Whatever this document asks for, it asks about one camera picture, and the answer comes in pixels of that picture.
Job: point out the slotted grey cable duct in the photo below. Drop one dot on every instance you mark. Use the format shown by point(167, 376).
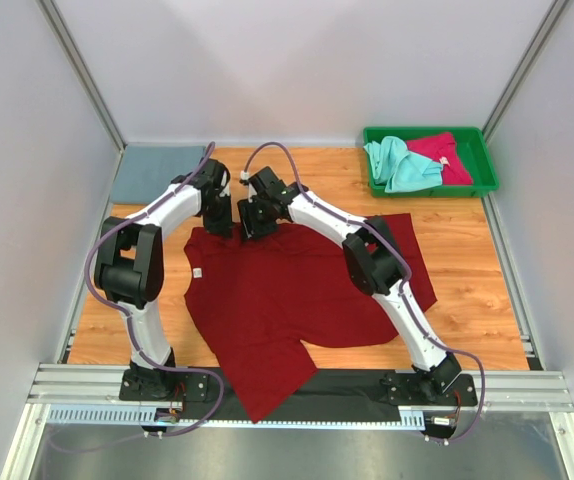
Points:
point(149, 417)

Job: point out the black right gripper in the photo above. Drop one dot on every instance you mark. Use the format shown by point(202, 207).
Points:
point(250, 227)

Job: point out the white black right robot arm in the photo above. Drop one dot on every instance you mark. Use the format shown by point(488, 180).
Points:
point(375, 266)

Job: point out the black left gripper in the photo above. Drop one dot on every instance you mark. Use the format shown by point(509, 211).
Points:
point(222, 228)

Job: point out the teal t shirt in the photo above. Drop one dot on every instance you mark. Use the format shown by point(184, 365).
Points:
point(397, 169)

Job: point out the green plastic tray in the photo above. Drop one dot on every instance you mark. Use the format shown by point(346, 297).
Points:
point(471, 150)

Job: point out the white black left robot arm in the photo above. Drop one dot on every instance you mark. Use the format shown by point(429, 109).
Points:
point(129, 273)

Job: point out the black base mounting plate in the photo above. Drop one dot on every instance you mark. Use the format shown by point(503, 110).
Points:
point(331, 395)

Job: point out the pink t shirt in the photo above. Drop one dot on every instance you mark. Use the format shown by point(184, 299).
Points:
point(442, 149)

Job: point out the aluminium front frame rail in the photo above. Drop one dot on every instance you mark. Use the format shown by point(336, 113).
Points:
point(506, 391)

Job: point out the dark red t shirt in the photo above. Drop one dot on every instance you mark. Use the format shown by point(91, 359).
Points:
point(258, 303)

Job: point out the folded grey blue t shirt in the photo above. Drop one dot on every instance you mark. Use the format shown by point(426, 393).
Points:
point(146, 171)

